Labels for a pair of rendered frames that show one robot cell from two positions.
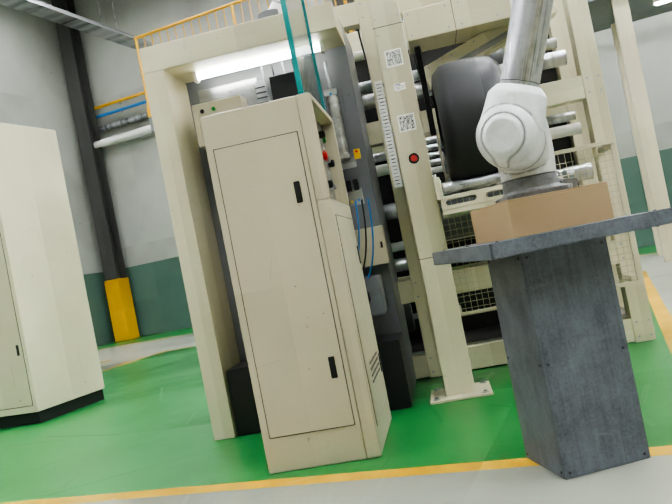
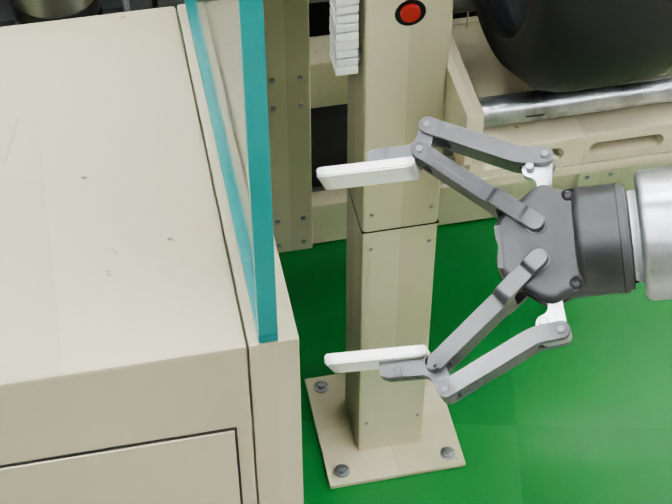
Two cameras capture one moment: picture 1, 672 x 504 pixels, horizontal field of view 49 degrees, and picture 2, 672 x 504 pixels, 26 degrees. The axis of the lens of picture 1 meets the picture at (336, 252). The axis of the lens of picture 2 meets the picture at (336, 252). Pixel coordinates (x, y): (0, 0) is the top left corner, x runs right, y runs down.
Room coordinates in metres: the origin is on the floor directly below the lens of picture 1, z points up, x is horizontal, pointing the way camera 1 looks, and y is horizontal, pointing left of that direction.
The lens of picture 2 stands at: (1.63, 0.25, 2.34)
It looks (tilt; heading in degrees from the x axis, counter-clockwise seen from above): 46 degrees down; 340
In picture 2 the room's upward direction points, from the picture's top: straight up
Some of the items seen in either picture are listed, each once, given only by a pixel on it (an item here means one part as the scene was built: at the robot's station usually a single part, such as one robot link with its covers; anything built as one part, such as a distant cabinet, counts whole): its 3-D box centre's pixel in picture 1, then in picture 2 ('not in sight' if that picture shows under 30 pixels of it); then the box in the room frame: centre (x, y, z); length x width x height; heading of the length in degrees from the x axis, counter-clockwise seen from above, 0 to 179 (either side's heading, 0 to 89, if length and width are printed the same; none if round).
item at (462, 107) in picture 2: (438, 191); (442, 56); (3.26, -0.50, 0.90); 0.40 x 0.03 x 0.10; 172
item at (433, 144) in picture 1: (424, 169); not in sight; (3.64, -0.51, 1.05); 0.20 x 0.15 x 0.30; 82
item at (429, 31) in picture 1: (467, 19); not in sight; (3.51, -0.84, 1.71); 0.61 x 0.25 x 0.15; 82
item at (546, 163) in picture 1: (520, 139); not in sight; (2.06, -0.57, 0.92); 0.18 x 0.16 x 0.22; 157
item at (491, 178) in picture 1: (481, 180); (582, 99); (3.10, -0.66, 0.90); 0.35 x 0.05 x 0.05; 82
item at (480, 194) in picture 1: (483, 195); (573, 131); (3.10, -0.66, 0.83); 0.36 x 0.09 x 0.06; 82
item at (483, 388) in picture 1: (460, 391); (383, 419); (3.25, -0.42, 0.01); 0.27 x 0.27 x 0.02; 82
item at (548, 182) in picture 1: (537, 186); not in sight; (2.07, -0.60, 0.78); 0.22 x 0.18 x 0.06; 89
